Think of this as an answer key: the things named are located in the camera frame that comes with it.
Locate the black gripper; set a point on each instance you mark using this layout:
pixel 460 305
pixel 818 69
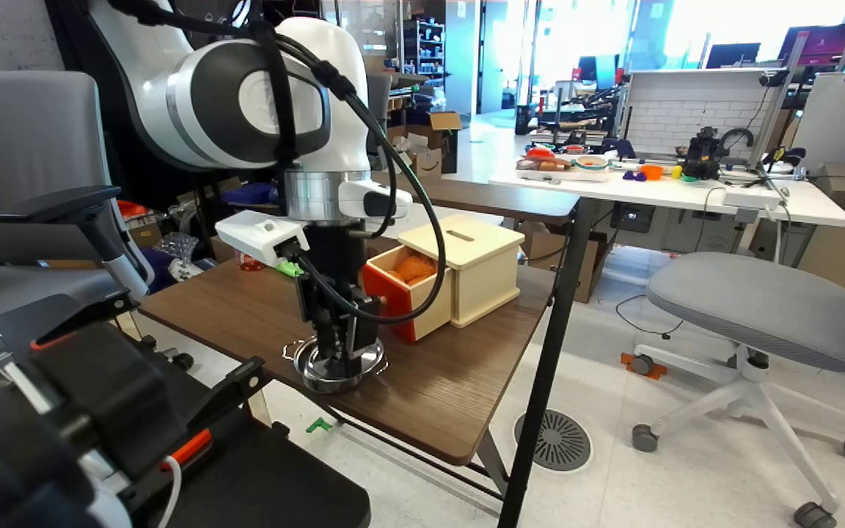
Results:
pixel 335 303

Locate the silver pot lid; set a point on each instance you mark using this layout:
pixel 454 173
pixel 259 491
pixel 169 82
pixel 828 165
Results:
pixel 340 365

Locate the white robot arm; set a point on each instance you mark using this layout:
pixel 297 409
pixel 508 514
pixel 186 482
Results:
pixel 268 95

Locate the small silver metal pot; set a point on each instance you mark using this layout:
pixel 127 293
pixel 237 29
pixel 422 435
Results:
pixel 318 385

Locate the wooden box with red drawer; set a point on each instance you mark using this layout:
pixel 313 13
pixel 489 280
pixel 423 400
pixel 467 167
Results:
pixel 480 272

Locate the black metal table leg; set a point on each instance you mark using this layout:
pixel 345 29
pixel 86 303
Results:
pixel 546 365

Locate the round floor drain cover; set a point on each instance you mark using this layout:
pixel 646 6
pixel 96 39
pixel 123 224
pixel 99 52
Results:
pixel 563 443

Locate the white work table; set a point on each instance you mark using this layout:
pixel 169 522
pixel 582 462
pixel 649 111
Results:
pixel 612 180

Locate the grey office chair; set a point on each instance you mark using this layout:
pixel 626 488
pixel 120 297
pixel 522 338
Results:
pixel 762 309

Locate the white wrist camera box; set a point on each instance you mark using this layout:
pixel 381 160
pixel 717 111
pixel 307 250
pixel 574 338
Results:
pixel 262 236

